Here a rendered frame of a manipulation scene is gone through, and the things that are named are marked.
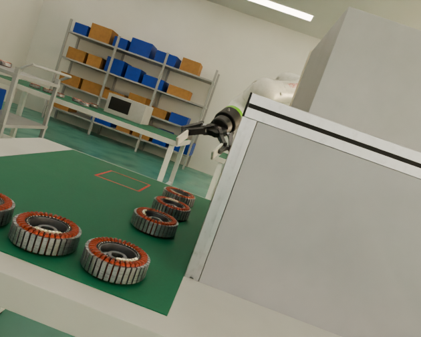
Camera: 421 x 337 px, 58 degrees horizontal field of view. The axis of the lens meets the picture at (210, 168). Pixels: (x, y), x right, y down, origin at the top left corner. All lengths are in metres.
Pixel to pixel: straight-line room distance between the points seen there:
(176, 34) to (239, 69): 1.47
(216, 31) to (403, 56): 7.42
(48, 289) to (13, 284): 0.05
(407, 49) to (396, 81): 0.06
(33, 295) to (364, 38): 0.68
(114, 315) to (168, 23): 7.88
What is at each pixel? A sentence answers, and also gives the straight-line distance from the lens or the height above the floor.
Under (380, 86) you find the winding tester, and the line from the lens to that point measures 0.76.
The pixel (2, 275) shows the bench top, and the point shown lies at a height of 0.74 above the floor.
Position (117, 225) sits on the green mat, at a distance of 0.90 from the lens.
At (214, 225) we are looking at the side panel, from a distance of 0.71.
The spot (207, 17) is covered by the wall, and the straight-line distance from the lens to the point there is 8.21.
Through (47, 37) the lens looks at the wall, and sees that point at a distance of 9.08.
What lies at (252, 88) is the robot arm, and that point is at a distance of 1.43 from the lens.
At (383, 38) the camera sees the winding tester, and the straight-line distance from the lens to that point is 0.78.
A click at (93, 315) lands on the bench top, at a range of 0.58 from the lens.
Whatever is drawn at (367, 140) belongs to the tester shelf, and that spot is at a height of 1.10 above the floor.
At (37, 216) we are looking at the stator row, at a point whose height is 0.78.
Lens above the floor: 1.04
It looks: 7 degrees down
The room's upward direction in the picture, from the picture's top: 20 degrees clockwise
